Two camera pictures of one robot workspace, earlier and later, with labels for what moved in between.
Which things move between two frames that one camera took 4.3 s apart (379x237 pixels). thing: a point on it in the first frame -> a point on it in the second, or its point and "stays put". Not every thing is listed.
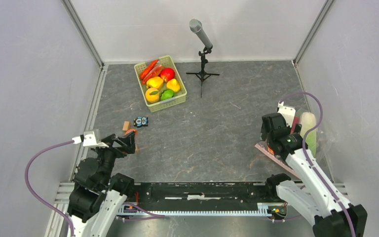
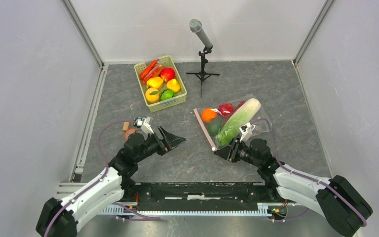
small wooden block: (126, 126) stays put
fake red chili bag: (155, 73) stays put
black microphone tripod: (202, 75) stays put
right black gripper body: (263, 134) -> (234, 153)
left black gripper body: (113, 151) -> (161, 147)
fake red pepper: (296, 121) -> (227, 108)
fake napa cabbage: (307, 121) -> (246, 113)
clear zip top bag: (320, 140) -> (221, 123)
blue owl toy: (140, 121) stays put
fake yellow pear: (173, 85) stays put
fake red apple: (167, 74) stays put
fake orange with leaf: (152, 95) stays put
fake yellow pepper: (156, 82) stays put
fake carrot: (147, 68) stays put
